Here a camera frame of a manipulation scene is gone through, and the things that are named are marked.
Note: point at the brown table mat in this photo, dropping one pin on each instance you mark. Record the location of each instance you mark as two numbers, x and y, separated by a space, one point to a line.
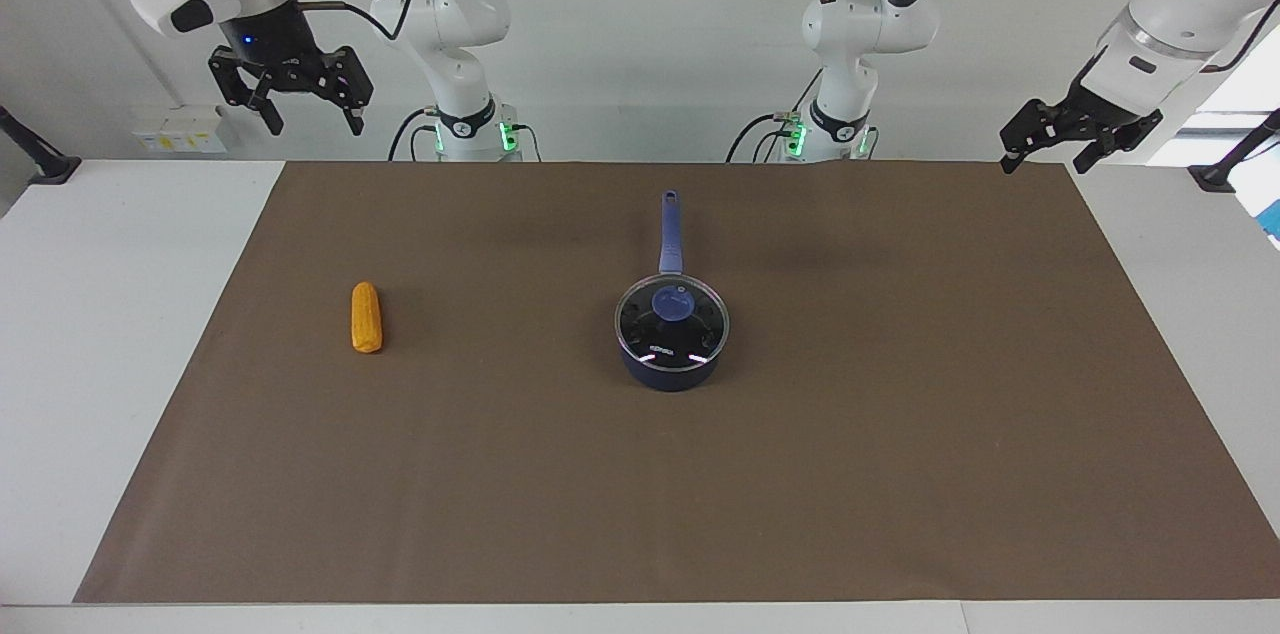
400 474

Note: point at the yellow corn cob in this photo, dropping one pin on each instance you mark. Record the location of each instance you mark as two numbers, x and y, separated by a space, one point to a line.
366 319

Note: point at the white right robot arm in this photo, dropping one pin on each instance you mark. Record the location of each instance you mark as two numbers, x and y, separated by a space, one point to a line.
440 14

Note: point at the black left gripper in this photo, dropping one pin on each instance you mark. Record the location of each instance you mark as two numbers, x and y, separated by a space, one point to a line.
1105 114

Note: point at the blue object at table edge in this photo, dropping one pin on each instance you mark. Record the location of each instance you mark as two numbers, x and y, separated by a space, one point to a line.
1273 222

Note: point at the dark blue saucepan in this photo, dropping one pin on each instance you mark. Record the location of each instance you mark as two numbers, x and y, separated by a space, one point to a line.
670 234

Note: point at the white wall socket box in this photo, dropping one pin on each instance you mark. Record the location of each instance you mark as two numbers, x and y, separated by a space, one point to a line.
195 129

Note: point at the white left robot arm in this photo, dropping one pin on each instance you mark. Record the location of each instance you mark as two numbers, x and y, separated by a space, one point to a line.
860 24

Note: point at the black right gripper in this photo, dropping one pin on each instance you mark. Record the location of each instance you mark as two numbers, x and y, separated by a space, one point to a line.
270 39

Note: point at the black clamp stand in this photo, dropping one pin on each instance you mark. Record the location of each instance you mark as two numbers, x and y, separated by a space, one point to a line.
45 164
1225 169

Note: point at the glass lid with blue knob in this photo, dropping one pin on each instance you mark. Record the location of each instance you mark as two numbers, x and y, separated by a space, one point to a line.
650 334

